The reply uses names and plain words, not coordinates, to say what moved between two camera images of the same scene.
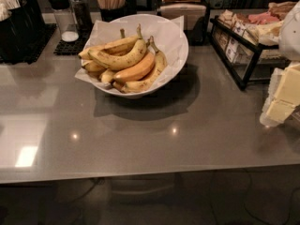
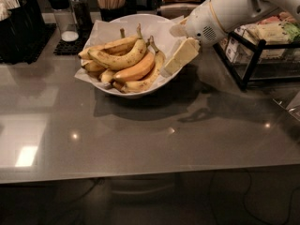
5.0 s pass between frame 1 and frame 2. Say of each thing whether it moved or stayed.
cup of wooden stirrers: stayed
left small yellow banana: stayed
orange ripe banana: stayed
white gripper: moved
